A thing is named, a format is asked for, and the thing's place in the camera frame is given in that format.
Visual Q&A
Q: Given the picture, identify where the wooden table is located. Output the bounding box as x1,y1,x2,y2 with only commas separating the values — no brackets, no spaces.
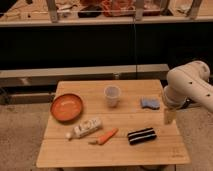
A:
36,80,190,168

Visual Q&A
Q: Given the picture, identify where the orange bowl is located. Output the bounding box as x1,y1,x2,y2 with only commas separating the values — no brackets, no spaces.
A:
50,94,83,122

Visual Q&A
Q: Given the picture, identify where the orange carrot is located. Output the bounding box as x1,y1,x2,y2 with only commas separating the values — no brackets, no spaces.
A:
90,128,118,145

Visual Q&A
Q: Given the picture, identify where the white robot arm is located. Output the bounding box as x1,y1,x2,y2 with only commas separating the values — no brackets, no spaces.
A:
162,61,213,124

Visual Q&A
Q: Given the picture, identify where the white tube bottle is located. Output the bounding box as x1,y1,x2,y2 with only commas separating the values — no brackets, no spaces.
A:
65,117,102,140

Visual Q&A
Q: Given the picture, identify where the blue sponge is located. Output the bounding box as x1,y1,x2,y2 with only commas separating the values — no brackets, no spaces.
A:
140,98,160,110

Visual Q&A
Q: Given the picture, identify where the long wooden bench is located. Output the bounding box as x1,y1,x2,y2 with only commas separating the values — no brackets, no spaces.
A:
0,64,169,104

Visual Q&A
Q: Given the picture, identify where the black hanging cable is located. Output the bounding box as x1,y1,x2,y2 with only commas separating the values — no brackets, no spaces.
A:
132,14,139,80

